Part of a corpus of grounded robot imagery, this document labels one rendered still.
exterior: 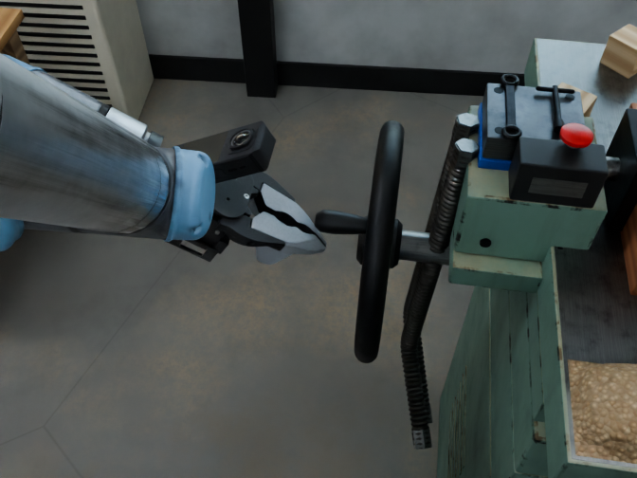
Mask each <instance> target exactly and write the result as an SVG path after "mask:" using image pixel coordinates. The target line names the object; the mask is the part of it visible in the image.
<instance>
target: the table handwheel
mask: <svg viewBox="0 0 637 478"><path fill-rule="evenodd" d="M404 135H405V131H404V127H403V126H402V124H401V123H400V122H398V121H396V120H390V121H387V122H386V123H384V125H383V126H382V128H381V130H380V134H379V139H378V144H377V150H376V157H375V163H374V170H373V183H372V190H371V198H370V205H369V212H368V215H366V216H365V217H367V218H368V220H367V228H366V234H358V242H357V252H356V260H357V261H358V262H359V263H360V264H361V265H362V268H361V277H360V286H359V295H358V304H357V313H356V324H355V356H356V358H357V359H358V360H359V361H361V362H363V363H371V362H373V361H374V360H375V359H376V358H377V356H378V350H379V344H380V338H381V331H382V323H383V316H384V308H385V301H386V293H387V285H388V278H389V270H390V268H394V267H395V266H397V265H398V261H399V260H407V261H414V262H422V263H437V264H439V265H446V266H449V250H450V242H449V246H448V247H447V248H446V249H445V252H444V253H441V254H438V253H434V252H432V251H431V250H429V249H430V244H429V243H428V238H429V235H430V233H429V232H421V231H413V230H403V225H402V223H401V222H400V221H399V220H398V219H395V215H396V206H397V198H398V190H399V181H400V173H401V164H402V155H403V145H404ZM434 256H436V257H434Z"/></svg>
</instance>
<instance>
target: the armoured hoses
mask: <svg viewBox="0 0 637 478"><path fill-rule="evenodd" d="M479 126H480V120H479V119H478V117H476V116H474V115H472V114H468V113H463V114H460V115H459V116H457V117H456V119H455V123H454V127H453V130H452V136H451V140H450V144H449V145H448V149H447V154H446V158H445V162H444V167H443V170H442V174H441V175H440V179H439V183H438V187H437V191H436V194H435V196H434V199H433V203H432V207H431V211H430V214H429V218H428V224H427V227H426V231H425V232H429V233H430V235H429V238H428V243H429V244H430V249H429V250H431V251H432V252H434V253H438V254H441V253H444V252H445V249H446V248H447V247H448V246H449V242H450V236H451V232H452V228H453V225H454V220H455V215H456V211H457V207H458V203H459V199H460V194H461V190H462V186H463V183H464V174H465V170H466V166H467V164H468V163H470V162H471V161H472V160H473V159H475V158H476V157H477V156H478V153H479V150H480V146H479V145H478V143H477V142H476V141H475V140H471V139H468V137H469V136H471V135H472V134H474V133H476V132H478V129H479ZM441 268H442V265H439V264H437V263H422V262H416V265H415V268H414V271H413V274H412V277H411V280H410V284H409V291H408V294H407V298H406V300H405V305H404V310H403V314H404V315H403V319H404V320H403V323H404V329H403V332H402V336H401V341H400V343H401V345H400V348H401V351H400V352H401V353H402V355H401V358H402V362H403V363H404V364H403V368H404V370H403V372H404V373H405V374H404V377H405V381H406V382H407V383H406V384H405V386H406V387H407V389H406V391H407V392H408V393H407V396H408V399H407V401H408V402H409V404H408V405H409V411H410V413H409V415H410V416H411V418H410V421H412V422H411V423H410V424H411V426H412V428H411V429H412V431H411V433H412V440H413V446H414V448H415V449H416V450H423V449H429V448H431V447H432V443H431V436H430V430H429V426H428V424H430V423H432V422H433V421H432V414H431V407H430V403H429V398H428V388H427V386H428V385H427V384H426V382H427V379H426V376H427V375H426V374H425V372H426V370H425V367H426V366H425V365H424V363H425V361H424V360H423V358H424V356H423V354H424V352H423V351H422V349H423V346H421V345H422V342H421V339H422V338H421V337H420V336H421V331H422V328H423V325H424V322H425V319H426V316H427V313H428V308H429V305H430V302H431V299H432V295H433V292H434V289H435V286H436V284H437V282H438V278H439V275H440V271H441Z"/></svg>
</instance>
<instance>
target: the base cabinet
mask: <svg viewBox="0 0 637 478"><path fill-rule="evenodd" d="M437 478H548V477H546V476H539V475H534V474H527V473H520V472H517V471H516V470H515V459H514V426H513V393H512V360H511V326H510V292H509V290H504V289H496V288H489V287H481V286H475V288H474V291H473V294H472V297H471V301H470V304H469V307H468V309H467V313H466V316H465V319H464V325H463V328H462V331H461V334H460V337H459V340H458V343H457V346H456V350H455V353H454V356H453V359H452V362H451V365H450V368H449V371H448V375H447V378H446V383H445V387H444V389H443V392H442V395H441V398H440V417H439V439H438V460H437Z"/></svg>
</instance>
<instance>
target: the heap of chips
mask: <svg viewBox="0 0 637 478"><path fill-rule="evenodd" d="M568 369H569V380H570V391H571V402H572V413H573V434H574V444H575V455H578V456H585V457H591V458H598V459H605V460H611V461H618V462H625V463H631V464H637V364H631V363H605V364H601V363H594V362H586V361H579V360H572V359H568Z"/></svg>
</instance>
